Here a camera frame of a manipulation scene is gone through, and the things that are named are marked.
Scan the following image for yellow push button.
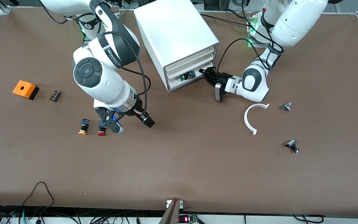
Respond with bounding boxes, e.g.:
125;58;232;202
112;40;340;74
78;119;90;135

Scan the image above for cream drawer front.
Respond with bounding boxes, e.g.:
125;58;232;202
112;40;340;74
166;47;214;72

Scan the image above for camera mounting post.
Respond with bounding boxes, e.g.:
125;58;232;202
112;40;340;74
159;199;184;224

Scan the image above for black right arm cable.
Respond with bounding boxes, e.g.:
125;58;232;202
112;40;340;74
104;31;151;119

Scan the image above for device with red light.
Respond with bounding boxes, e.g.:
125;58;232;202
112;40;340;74
178;214;199;224

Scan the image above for white drawer cabinet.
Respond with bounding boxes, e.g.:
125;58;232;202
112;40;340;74
134;0;220;93

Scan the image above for black cable on table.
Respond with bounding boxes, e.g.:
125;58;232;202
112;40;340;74
200;13;254;28

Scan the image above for black key switch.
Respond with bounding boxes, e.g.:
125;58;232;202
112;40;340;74
285;140;300;155

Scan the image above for green push button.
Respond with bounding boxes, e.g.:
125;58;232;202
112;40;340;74
180;70;196;82

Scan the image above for white curved plastic piece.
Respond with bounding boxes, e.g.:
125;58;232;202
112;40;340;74
244;103;270;136

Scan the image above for thin black cable loop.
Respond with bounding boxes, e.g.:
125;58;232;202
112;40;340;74
21;181;54;215

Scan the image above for slim white drawer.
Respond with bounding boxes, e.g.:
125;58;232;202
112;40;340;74
167;54;213;79

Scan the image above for tall white drawer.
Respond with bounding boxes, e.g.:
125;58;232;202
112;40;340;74
168;61;213;91

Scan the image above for red push button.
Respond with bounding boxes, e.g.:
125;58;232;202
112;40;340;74
97;121;108;137

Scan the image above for orange button box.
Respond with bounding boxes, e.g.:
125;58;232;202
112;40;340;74
12;80;39;100

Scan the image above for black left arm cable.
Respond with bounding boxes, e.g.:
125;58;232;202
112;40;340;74
216;0;280;75

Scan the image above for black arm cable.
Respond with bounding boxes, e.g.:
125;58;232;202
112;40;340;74
104;31;151;119
216;0;280;75

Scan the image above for tangled cable bundle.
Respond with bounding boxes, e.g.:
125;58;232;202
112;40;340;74
0;204;167;224

